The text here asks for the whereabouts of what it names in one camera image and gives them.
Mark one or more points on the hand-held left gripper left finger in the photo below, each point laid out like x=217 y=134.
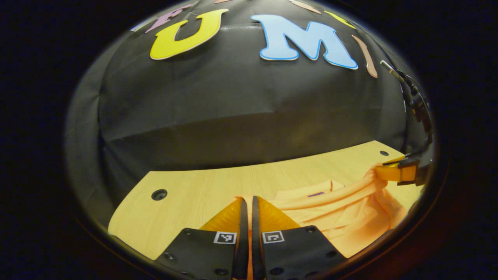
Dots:
x=244 y=225

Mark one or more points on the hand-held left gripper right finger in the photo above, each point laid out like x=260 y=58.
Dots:
x=255 y=225

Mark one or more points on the black backdrop cloth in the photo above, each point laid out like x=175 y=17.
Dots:
x=233 y=105

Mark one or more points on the orange T-shirt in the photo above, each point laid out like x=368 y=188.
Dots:
x=350 y=217

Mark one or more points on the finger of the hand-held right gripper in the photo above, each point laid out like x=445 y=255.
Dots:
x=393 y=174

